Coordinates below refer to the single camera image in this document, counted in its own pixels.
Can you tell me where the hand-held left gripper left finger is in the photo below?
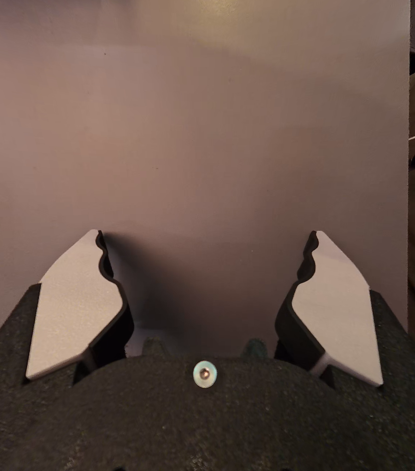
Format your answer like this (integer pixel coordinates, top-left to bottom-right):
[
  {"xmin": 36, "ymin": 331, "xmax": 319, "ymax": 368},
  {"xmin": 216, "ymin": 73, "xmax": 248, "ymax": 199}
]
[{"xmin": 25, "ymin": 229, "xmax": 135, "ymax": 381}]

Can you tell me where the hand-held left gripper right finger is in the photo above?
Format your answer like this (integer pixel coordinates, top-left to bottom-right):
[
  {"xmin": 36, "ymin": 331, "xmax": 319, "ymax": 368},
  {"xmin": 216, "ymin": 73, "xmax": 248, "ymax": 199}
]
[{"xmin": 274, "ymin": 230, "xmax": 385, "ymax": 388}]

